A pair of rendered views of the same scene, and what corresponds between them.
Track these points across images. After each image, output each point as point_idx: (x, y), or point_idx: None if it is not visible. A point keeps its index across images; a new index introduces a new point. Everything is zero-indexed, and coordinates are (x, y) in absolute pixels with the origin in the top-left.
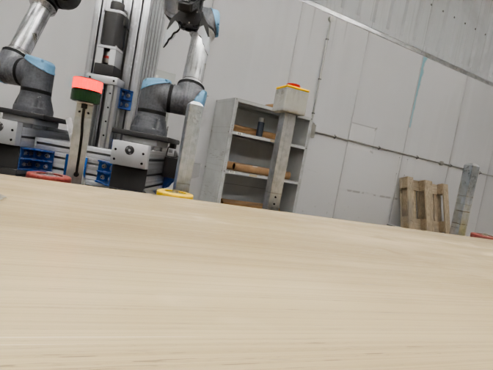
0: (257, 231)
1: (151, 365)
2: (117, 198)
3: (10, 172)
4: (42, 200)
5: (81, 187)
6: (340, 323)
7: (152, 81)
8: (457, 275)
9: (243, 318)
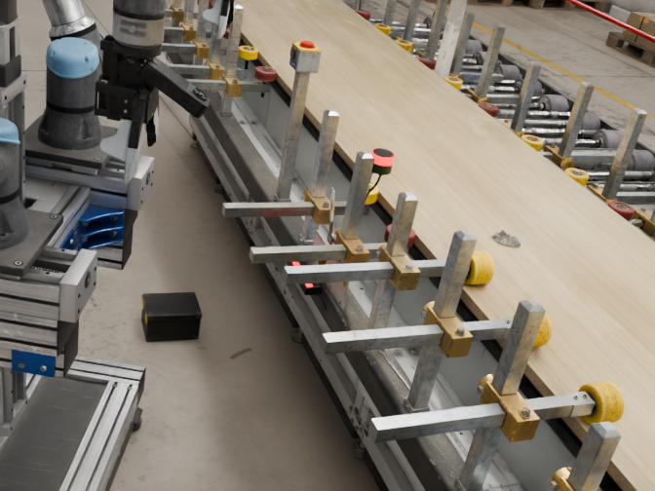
0: (450, 179)
1: (579, 208)
2: (434, 209)
3: (75, 330)
4: (482, 226)
5: (417, 220)
6: (542, 188)
7: (96, 60)
8: (459, 149)
9: (554, 199)
